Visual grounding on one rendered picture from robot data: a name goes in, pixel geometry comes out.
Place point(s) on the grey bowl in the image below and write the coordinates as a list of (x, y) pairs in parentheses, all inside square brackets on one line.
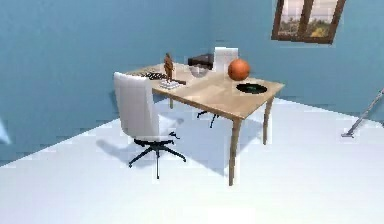
[(198, 71)]

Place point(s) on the brown statue on white base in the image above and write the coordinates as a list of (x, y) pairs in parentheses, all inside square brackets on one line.
[(169, 70)]

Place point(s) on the light wooden table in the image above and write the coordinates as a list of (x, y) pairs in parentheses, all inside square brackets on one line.
[(213, 95)]

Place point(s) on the black box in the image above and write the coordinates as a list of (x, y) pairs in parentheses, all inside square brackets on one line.
[(201, 60)]

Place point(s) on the black keyboard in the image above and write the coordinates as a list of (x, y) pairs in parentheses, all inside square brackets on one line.
[(154, 75)]

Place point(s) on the white office chair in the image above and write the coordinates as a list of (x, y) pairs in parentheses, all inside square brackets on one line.
[(224, 59), (137, 106)]

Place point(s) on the orange basketball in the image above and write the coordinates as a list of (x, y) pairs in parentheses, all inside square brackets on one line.
[(238, 69)]

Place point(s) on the brown framed window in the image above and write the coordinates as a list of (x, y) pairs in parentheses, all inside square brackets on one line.
[(307, 20)]

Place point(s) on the grey floor lamp pole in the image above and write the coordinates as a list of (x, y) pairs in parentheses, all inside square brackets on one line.
[(364, 114)]

